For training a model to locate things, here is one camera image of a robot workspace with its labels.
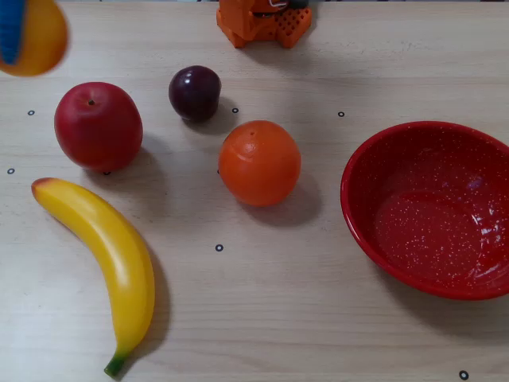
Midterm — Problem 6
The red speckled enamel bowl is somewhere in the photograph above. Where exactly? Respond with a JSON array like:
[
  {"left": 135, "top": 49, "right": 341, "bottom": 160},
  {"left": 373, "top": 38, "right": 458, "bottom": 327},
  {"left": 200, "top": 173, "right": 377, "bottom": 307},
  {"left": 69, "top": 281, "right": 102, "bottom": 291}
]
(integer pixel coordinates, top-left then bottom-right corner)
[{"left": 340, "top": 120, "right": 509, "bottom": 301}]

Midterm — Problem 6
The orange robot base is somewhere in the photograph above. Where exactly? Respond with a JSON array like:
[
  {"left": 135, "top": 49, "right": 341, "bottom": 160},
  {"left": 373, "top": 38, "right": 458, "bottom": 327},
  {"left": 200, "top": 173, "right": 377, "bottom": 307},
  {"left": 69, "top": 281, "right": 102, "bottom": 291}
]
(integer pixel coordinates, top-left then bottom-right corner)
[{"left": 216, "top": 0, "right": 313, "bottom": 50}]

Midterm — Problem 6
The dark purple plum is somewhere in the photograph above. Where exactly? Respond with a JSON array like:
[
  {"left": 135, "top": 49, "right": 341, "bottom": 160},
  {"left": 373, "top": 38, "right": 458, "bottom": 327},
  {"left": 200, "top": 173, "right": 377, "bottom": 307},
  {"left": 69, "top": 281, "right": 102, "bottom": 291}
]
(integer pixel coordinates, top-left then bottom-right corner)
[{"left": 168, "top": 64, "right": 223, "bottom": 123}]

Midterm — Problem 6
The yellow orange peach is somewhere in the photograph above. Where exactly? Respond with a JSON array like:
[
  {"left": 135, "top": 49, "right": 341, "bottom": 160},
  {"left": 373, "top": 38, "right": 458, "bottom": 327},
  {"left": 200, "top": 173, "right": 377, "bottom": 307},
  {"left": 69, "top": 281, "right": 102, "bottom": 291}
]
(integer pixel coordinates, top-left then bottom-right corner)
[{"left": 0, "top": 0, "right": 69, "bottom": 77}]

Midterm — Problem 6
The orange fruit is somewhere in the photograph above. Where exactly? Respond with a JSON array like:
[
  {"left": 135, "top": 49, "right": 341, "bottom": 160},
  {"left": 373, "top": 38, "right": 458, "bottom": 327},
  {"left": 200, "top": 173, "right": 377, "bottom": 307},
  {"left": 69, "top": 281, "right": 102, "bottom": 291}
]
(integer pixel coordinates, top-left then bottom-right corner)
[{"left": 217, "top": 119, "right": 302, "bottom": 208}]

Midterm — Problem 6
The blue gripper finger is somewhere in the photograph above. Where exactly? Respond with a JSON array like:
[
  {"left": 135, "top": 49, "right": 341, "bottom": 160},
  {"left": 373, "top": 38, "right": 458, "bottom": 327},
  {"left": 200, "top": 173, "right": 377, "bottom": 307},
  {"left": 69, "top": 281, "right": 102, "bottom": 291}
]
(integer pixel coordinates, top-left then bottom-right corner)
[{"left": 0, "top": 0, "right": 26, "bottom": 66}]

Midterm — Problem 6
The yellow banana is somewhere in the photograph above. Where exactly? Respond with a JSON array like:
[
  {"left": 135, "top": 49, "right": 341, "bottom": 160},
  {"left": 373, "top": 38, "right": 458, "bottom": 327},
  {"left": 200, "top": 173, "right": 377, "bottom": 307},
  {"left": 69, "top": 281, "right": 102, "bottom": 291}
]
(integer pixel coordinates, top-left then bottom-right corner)
[{"left": 30, "top": 177, "right": 156, "bottom": 379}]

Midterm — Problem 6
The red apple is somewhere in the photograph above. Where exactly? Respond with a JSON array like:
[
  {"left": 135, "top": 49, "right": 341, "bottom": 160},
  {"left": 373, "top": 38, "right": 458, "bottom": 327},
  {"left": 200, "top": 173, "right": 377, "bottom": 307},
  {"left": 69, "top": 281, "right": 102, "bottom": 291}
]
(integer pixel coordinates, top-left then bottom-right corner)
[{"left": 53, "top": 81, "right": 144, "bottom": 173}]

